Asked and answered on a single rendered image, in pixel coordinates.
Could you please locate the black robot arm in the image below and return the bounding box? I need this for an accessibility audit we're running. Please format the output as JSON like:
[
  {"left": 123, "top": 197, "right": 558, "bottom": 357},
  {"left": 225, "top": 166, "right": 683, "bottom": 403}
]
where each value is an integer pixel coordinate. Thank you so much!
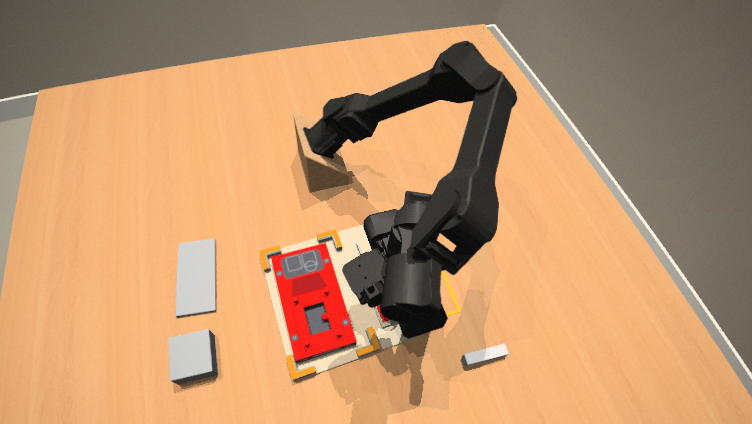
[{"left": 303, "top": 41, "right": 517, "bottom": 323}]

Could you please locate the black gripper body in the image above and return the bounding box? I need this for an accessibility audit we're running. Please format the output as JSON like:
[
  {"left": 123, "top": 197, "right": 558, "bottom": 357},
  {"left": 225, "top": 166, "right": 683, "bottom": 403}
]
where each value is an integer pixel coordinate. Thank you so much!
[{"left": 363, "top": 209, "right": 448, "bottom": 339}]

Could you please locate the red square block with black knob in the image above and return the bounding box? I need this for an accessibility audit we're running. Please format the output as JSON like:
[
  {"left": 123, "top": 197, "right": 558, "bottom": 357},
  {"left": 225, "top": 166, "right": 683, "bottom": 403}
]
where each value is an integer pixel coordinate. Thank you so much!
[{"left": 377, "top": 305, "right": 391, "bottom": 322}]

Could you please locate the red rectangular panel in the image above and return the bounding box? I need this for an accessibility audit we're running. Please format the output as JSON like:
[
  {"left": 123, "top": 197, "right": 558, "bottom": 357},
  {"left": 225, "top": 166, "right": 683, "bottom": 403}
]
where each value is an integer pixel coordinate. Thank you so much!
[{"left": 271, "top": 243, "right": 356, "bottom": 363}]

